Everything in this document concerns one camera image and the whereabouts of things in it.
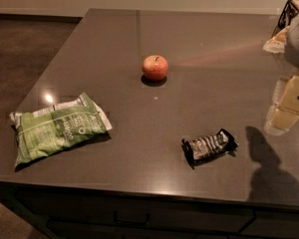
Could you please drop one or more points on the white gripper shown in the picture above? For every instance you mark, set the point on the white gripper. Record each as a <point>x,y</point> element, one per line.
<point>298,42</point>

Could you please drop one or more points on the black rxbar chocolate wrapper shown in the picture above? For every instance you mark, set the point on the black rxbar chocolate wrapper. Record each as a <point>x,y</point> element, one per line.
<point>208,148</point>

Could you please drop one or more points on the green jalapeno chip bag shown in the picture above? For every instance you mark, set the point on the green jalapeno chip bag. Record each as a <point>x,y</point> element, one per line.
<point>61,126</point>

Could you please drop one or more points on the snack package in basket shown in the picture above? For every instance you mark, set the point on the snack package in basket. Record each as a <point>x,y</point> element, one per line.
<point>276,44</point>

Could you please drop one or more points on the dark right drawer front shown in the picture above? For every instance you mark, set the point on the dark right drawer front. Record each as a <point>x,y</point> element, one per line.
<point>273,224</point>

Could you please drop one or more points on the red apple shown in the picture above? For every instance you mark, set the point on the red apple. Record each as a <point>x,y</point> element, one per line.
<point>155,68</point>

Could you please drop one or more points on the dark cabinet drawer front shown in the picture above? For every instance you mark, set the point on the dark cabinet drawer front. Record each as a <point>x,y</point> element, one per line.
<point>166,215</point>

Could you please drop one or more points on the black wire basket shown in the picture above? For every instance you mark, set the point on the black wire basket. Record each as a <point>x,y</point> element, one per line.
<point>290,11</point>

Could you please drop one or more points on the black drawer handle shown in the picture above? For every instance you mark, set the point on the black drawer handle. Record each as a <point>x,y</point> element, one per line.
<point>130,220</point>

